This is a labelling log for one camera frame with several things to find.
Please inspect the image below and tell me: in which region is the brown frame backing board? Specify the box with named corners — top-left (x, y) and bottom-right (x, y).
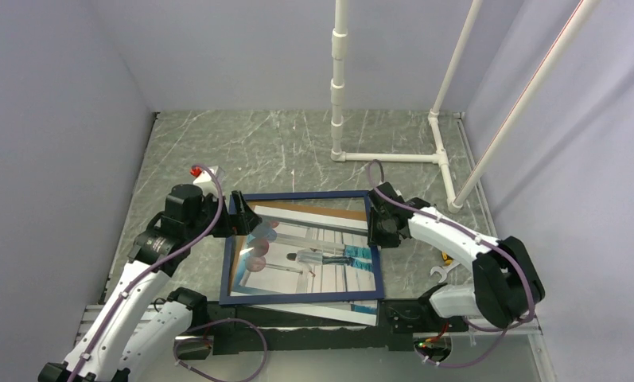
top-left (229, 201), bottom-right (377, 295)

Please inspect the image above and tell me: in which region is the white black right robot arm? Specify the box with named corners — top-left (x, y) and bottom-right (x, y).
top-left (368, 182), bottom-right (546, 330)

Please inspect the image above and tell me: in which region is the white PVC pipe stand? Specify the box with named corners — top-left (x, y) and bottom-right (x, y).
top-left (329, 0), bottom-right (602, 215)

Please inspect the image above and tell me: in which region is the silver open-end wrench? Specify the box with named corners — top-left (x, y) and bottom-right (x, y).
top-left (430, 261), bottom-right (460, 283)

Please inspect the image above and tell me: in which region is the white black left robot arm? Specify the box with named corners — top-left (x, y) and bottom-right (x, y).
top-left (37, 184), bottom-right (262, 381)

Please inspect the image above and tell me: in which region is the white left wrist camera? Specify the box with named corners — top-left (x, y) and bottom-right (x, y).
top-left (190, 165), bottom-right (225, 196)

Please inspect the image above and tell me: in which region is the yellow black screwdriver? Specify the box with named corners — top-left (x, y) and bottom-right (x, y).
top-left (441, 252), bottom-right (453, 265)

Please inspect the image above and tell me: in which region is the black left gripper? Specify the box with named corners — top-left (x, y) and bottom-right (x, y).
top-left (186, 189), bottom-right (262, 242)

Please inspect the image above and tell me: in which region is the glossy printed photo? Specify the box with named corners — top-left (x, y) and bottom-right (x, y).
top-left (220, 201), bottom-right (384, 326)

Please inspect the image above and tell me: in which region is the blue photo frame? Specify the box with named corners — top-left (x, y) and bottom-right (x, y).
top-left (220, 190), bottom-right (384, 305)

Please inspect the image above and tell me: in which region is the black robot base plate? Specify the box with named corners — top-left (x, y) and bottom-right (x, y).
top-left (176, 299), bottom-right (468, 360)

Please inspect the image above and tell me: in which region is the aluminium rail frame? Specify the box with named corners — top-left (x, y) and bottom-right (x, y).
top-left (63, 111), bottom-right (558, 382)

